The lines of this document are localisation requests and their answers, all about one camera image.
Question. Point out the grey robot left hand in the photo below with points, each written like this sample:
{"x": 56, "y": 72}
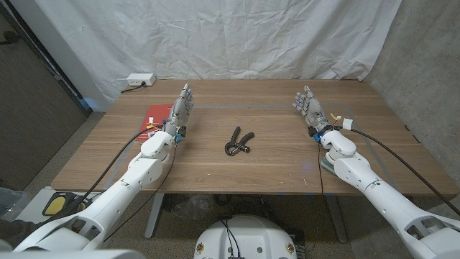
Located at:
{"x": 179, "y": 111}

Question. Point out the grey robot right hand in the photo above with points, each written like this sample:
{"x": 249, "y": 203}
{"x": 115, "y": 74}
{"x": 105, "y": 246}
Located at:
{"x": 316, "y": 113}

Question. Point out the small white calculator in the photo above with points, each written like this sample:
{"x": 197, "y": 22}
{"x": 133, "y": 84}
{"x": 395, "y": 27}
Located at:
{"x": 151, "y": 135}

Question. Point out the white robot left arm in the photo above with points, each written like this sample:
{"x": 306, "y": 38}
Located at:
{"x": 122, "y": 187}

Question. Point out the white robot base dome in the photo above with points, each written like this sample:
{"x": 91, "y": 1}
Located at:
{"x": 251, "y": 237}

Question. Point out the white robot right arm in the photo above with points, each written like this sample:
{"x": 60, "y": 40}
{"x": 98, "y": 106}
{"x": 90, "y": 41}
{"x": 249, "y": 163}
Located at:
{"x": 377, "y": 194}

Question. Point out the red hardcover book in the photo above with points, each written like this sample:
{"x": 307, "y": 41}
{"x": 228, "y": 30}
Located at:
{"x": 156, "y": 113}

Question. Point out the black hand grip strengthener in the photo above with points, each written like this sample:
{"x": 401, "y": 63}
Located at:
{"x": 234, "y": 136}

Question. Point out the white power outlet box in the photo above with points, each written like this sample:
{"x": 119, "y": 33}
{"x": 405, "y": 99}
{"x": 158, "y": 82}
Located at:
{"x": 141, "y": 79}

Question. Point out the teal grey block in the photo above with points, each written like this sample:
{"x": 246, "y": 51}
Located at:
{"x": 326, "y": 165}

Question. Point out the white fabric backdrop sheet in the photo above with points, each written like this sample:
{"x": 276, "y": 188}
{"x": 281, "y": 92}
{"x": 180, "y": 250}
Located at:
{"x": 223, "y": 39}

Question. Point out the clear plastic bag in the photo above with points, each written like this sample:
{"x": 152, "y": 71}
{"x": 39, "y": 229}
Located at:
{"x": 194, "y": 206}

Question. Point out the yellow black foot pedal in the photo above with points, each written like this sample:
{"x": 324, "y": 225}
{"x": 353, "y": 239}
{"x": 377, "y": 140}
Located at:
{"x": 55, "y": 205}
{"x": 82, "y": 206}

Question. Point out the dark wooden door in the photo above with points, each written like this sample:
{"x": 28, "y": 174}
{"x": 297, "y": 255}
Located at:
{"x": 32, "y": 108}

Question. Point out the white pedal platform board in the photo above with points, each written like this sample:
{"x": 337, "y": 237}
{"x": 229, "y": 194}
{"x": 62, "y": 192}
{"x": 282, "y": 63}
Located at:
{"x": 36, "y": 205}

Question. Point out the white robot torso edge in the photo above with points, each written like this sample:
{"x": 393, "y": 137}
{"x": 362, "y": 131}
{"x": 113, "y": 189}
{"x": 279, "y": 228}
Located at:
{"x": 72, "y": 255}

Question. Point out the clear plastic bin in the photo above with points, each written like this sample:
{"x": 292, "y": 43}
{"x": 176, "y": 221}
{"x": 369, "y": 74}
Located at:
{"x": 10, "y": 203}

